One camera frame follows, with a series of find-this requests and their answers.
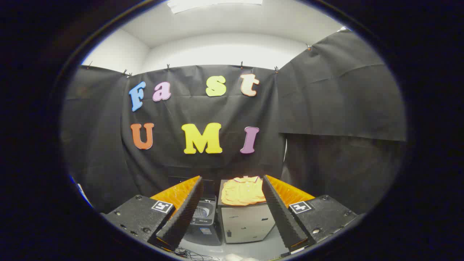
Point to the orange polo shirt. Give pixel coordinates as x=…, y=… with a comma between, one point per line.
x=243, y=192

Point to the black backdrop cloth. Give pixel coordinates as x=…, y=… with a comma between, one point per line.
x=326, y=101

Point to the grey metal cabinet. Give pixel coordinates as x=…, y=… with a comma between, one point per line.
x=246, y=223

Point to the dark grey washing machine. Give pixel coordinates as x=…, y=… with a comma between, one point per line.
x=206, y=232

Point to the ceiling light panel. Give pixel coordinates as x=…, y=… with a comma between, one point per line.
x=214, y=4

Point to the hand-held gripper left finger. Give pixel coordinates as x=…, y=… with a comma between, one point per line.
x=183, y=214

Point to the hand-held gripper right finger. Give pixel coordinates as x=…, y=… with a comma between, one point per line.
x=281, y=214

